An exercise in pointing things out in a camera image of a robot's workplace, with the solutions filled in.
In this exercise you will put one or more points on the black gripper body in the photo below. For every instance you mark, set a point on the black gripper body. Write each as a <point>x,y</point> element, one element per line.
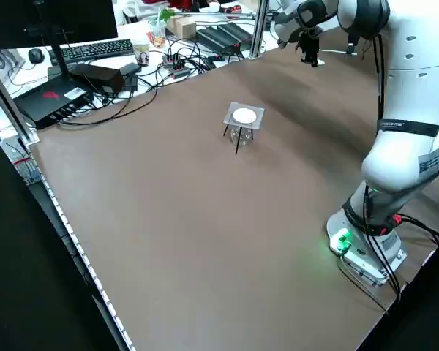
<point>311,44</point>
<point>351,47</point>

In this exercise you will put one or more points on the small white crucible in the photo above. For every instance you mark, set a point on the small white crucible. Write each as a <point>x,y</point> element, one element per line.
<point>321,63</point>

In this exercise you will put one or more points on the small white spoon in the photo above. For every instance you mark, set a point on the small white spoon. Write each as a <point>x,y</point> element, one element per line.
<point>338,52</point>

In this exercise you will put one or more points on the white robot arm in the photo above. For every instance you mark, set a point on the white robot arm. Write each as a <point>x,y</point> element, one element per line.
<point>398,161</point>

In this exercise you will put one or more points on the black ridged tray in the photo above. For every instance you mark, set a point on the black ridged tray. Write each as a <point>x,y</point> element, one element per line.
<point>223,34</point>

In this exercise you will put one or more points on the brown cardboard box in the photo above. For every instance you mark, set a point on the brown cardboard box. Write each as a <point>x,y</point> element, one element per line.
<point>183,27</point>

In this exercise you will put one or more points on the black usb hub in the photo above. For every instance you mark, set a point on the black usb hub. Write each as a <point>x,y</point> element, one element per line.
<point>179,71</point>
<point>175,58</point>

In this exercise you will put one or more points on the plastic drink cup with straw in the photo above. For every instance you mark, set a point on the plastic drink cup with straw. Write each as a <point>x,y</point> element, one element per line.
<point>157,34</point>

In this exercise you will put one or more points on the paper cup with picture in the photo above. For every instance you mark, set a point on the paper cup with picture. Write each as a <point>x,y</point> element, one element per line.
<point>142,53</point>

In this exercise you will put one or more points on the black power adapter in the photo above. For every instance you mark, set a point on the black power adapter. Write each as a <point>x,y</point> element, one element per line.
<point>130,69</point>

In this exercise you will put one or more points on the plain black rectangular box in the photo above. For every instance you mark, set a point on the plain black rectangular box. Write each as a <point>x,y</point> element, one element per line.
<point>98,77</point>

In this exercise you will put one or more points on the black keyboard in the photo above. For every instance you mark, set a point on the black keyboard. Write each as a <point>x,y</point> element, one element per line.
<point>95,48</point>

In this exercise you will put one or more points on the black monitor stand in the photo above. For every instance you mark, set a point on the black monitor stand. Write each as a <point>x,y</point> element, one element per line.
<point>55,47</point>

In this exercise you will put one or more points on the black box with red logo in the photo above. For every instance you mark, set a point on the black box with red logo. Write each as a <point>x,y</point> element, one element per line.
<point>47,100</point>

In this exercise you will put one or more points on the black computer monitor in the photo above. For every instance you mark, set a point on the black computer monitor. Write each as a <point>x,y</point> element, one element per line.
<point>40,18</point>

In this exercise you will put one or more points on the black computer mouse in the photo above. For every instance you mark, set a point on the black computer mouse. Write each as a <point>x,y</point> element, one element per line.
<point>36,55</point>

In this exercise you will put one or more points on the aluminium profile post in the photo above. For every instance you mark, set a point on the aluminium profile post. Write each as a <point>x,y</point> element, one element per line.
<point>259,29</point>

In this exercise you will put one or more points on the aluminium frame bar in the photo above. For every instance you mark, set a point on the aluminium frame bar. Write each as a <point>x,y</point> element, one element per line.
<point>7,106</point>

